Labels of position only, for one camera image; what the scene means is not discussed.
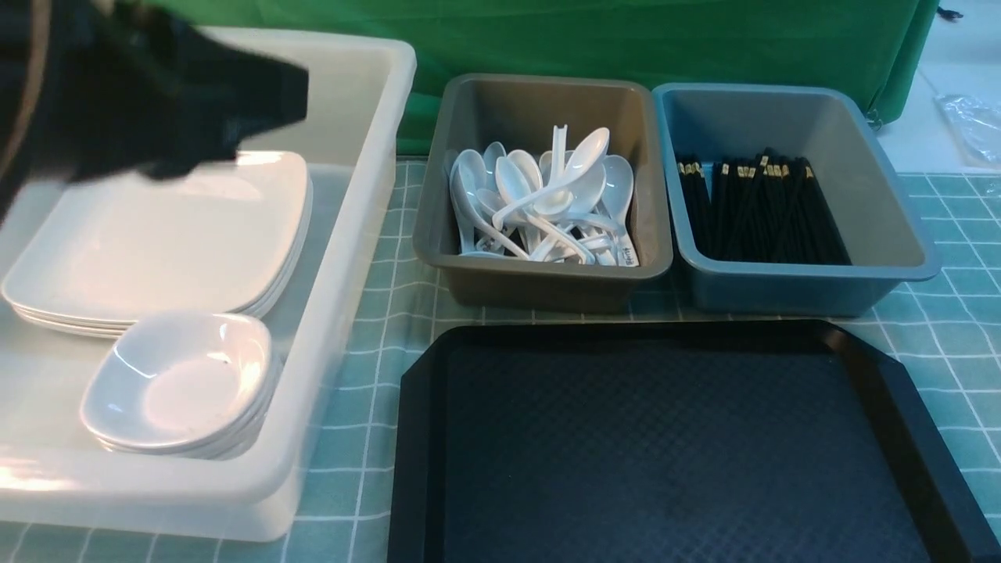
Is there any pile of white spoons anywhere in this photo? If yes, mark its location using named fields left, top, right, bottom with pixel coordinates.
left=447, top=126, right=640, bottom=267

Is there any bundle of black chopsticks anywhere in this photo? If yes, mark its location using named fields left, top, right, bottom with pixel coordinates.
left=676, top=149, right=852, bottom=266

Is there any large translucent white tub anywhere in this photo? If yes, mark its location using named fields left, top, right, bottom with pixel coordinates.
left=1, top=27, right=416, bottom=542

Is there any clear plastic bag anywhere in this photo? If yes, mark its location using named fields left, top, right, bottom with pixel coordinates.
left=935, top=94, right=1000, bottom=170

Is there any stack of white bowls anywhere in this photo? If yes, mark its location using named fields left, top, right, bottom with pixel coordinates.
left=80, top=355, right=285, bottom=459

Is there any green backdrop cloth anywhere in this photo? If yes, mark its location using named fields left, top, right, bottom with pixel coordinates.
left=164, top=1, right=938, bottom=156

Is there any white bowl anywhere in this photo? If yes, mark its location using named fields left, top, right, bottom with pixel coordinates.
left=79, top=310, right=285, bottom=455

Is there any black plastic serving tray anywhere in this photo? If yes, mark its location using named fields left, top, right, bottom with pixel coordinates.
left=386, top=320, right=999, bottom=562

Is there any white ceramic soup spoon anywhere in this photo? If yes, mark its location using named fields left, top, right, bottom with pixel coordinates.
left=491, top=126, right=611, bottom=229

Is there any brown plastic spoon bin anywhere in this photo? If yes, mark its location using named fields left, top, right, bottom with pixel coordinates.
left=412, top=74, right=673, bottom=314

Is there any large white square plate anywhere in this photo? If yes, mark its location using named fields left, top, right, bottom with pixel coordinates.
left=2, top=151, right=310, bottom=323

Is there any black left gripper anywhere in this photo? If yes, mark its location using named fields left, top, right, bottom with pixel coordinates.
left=1, top=1, right=310, bottom=214

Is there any stack of white plates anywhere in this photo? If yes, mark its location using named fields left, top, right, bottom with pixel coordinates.
left=9, top=176, right=314, bottom=339

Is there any blue-grey plastic chopstick bin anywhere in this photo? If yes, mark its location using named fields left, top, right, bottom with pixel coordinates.
left=653, top=83, right=941, bottom=317

